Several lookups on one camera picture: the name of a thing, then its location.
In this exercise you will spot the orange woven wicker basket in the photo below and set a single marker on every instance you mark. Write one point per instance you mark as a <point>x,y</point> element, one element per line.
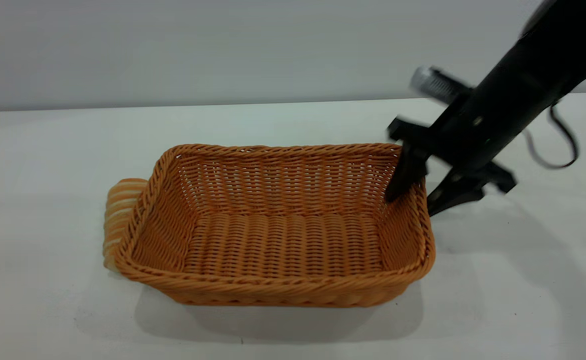
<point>278,235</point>

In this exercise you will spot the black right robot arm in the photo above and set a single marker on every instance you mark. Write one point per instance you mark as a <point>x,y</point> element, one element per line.
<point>538,60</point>

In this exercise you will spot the orange ridged bread roll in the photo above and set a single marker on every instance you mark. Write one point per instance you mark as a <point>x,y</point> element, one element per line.
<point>119,215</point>

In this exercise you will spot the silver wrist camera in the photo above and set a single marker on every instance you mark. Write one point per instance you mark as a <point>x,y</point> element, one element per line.
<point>438,85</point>

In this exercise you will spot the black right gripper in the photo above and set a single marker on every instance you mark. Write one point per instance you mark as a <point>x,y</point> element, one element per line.
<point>465,145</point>

